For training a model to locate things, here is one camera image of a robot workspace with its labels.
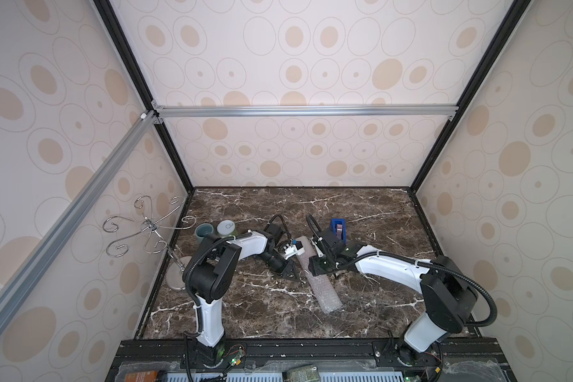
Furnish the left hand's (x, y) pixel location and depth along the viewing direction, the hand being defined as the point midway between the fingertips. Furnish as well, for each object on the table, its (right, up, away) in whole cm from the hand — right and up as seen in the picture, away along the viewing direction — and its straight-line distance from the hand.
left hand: (302, 278), depth 86 cm
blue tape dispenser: (+16, +17, +12) cm, 26 cm away
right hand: (+7, +4, +3) cm, 9 cm away
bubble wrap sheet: (+8, -4, -4) cm, 10 cm away
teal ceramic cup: (-40, +17, +11) cm, 45 cm away
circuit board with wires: (-20, -21, -14) cm, 32 cm away
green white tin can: (-31, +17, +13) cm, 38 cm away
